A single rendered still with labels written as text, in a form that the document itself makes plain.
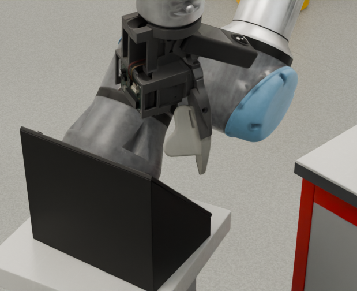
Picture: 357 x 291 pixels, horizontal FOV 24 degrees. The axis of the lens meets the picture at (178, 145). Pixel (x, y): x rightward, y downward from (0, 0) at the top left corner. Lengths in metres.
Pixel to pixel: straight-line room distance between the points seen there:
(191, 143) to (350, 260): 0.60
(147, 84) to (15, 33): 2.80
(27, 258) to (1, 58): 2.30
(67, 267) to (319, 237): 0.50
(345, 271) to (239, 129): 0.47
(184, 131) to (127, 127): 0.19
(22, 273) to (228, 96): 0.40
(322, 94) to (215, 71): 2.09
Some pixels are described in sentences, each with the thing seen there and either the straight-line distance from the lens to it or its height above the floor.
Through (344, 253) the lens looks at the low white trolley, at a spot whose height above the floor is 0.61.
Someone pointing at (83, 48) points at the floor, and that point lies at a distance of 3.54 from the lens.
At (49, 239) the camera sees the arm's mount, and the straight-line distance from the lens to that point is 1.28.
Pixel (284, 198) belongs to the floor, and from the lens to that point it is 2.66.
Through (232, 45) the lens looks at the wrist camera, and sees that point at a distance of 0.99.
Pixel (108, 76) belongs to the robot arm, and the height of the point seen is 1.01.
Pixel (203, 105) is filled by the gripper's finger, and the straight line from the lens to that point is 0.97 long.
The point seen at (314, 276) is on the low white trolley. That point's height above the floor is 0.52.
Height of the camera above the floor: 1.58
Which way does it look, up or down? 33 degrees down
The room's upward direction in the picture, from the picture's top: straight up
